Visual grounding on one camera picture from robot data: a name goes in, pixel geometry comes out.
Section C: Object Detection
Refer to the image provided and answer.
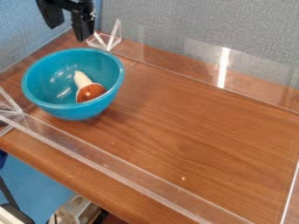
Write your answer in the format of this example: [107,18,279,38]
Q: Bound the back clear acrylic barrier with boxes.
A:
[100,18,299,114]

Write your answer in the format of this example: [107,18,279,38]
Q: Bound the clear acrylic corner bracket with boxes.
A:
[87,19,123,52]

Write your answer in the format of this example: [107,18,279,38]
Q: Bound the right clear acrylic barrier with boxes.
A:
[280,166,299,224]

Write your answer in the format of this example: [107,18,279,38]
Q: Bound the blue bowl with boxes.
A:
[22,47,126,121]

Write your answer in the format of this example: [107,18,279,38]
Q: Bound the front clear acrylic barrier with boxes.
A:
[0,87,254,224]

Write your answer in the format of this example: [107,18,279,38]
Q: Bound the clear acrylic barrier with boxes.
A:
[0,87,254,224]
[280,166,299,224]
[100,18,299,114]

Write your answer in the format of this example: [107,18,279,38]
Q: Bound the black chair part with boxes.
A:
[0,176,35,224]

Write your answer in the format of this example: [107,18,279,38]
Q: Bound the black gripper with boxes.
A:
[36,0,96,42]

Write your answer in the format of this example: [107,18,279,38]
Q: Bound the white brown toy mushroom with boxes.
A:
[74,71,107,103]

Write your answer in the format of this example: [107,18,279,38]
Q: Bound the grey metal bracket under table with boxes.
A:
[47,195,102,224]

